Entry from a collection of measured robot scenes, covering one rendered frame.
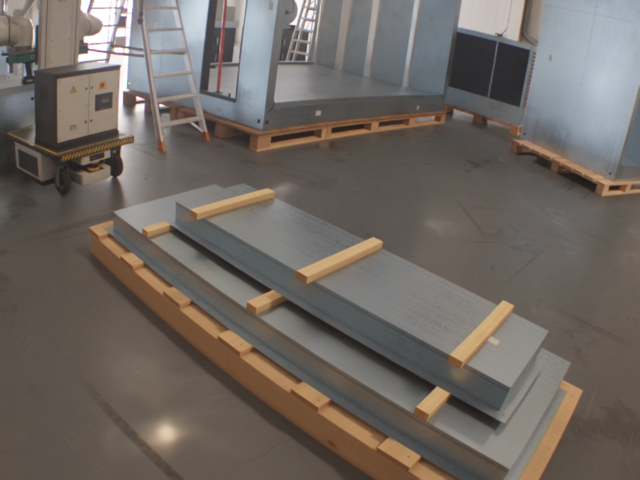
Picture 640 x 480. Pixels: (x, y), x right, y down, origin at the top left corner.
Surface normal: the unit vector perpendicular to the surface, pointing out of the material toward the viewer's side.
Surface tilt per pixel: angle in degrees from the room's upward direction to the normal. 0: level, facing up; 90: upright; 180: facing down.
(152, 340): 0
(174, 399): 0
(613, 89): 90
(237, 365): 90
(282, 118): 90
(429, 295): 0
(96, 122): 90
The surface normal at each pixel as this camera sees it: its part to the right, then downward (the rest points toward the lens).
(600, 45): -0.88, 0.11
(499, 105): -0.58, 0.30
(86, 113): 0.83, 0.33
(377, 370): 0.12, -0.89
